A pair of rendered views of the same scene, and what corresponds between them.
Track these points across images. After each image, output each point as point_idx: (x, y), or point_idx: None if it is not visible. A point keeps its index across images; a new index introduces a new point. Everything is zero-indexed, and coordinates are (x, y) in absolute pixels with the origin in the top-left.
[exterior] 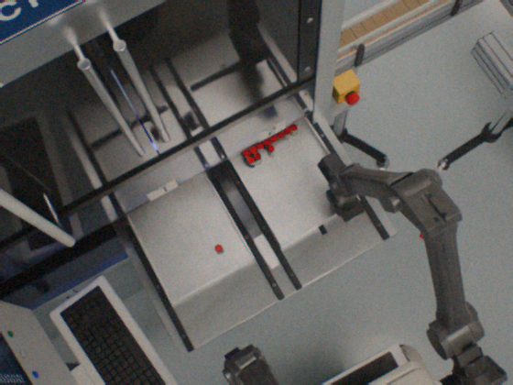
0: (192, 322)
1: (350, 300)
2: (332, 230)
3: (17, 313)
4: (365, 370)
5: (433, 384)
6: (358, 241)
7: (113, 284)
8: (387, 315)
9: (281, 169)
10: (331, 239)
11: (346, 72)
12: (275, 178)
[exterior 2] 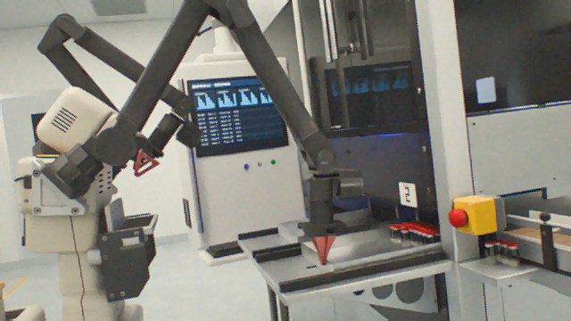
0: (260, 238)
1: None
2: (308, 270)
3: (295, 194)
4: (145, 222)
5: (90, 100)
6: (287, 280)
7: None
8: None
9: (387, 250)
10: (298, 270)
11: (485, 197)
12: (377, 248)
